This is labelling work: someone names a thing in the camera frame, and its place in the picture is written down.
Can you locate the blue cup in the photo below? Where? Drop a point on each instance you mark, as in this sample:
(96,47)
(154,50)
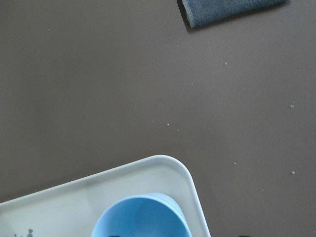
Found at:
(146,215)

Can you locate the cream rabbit tray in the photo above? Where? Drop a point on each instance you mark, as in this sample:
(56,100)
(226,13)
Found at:
(73,208)

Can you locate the grey folded cloth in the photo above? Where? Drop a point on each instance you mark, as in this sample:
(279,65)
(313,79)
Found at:
(203,12)

